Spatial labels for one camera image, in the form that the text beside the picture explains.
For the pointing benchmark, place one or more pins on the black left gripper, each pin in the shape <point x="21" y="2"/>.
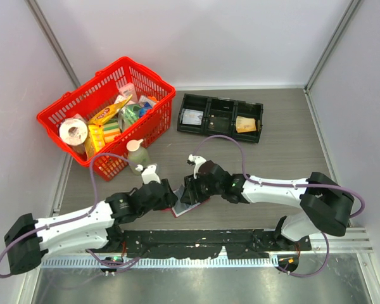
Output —
<point x="169" y="199"/>

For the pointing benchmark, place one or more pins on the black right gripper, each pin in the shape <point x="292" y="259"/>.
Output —
<point x="191" y="185"/>

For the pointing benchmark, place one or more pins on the pink white box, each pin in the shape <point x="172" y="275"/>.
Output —
<point x="127" y="90"/>

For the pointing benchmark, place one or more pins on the red plastic shopping basket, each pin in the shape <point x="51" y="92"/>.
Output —
<point x="100" y="92"/>

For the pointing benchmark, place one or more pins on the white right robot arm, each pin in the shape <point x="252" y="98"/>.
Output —
<point x="324" y="208"/>

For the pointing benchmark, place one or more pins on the yellow snack bag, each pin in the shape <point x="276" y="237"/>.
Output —
<point x="107" y="113"/>

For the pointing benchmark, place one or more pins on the white cards in tray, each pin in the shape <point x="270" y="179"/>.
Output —
<point x="191" y="117"/>

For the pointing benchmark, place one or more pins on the red leather card holder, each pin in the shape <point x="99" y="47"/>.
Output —
<point x="181" y="208"/>

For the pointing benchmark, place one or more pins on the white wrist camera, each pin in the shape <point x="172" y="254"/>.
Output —
<point x="196" y="161"/>
<point x="148" y="173"/>

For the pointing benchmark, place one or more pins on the dark card in tray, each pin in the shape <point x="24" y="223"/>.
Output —
<point x="217" y="121"/>

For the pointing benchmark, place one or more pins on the green packaged item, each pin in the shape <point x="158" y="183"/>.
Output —
<point x="129" y="115"/>

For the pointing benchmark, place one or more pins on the toilet paper roll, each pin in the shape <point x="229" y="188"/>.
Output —
<point x="73" y="131"/>

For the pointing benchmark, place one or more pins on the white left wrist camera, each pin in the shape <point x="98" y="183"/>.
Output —
<point x="148" y="173"/>

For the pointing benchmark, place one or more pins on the green soap pump bottle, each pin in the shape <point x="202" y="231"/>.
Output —
<point x="137" y="155"/>

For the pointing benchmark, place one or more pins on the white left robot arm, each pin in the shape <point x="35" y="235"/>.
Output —
<point x="30" y="241"/>

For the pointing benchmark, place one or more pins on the yellow green sponge pack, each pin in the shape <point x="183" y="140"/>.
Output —
<point x="110" y="131"/>

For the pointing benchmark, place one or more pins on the slotted cable duct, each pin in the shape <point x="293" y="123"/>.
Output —
<point x="86" y="262"/>

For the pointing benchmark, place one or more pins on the black three-compartment tray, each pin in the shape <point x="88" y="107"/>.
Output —
<point x="207" y="116"/>

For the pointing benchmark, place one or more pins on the yellow box in basket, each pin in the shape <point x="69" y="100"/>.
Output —
<point x="94" y="141"/>

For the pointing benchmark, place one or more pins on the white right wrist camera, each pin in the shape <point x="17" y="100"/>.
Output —
<point x="196" y="161"/>

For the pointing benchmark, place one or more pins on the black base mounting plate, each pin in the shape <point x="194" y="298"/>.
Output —
<point x="200" y="244"/>

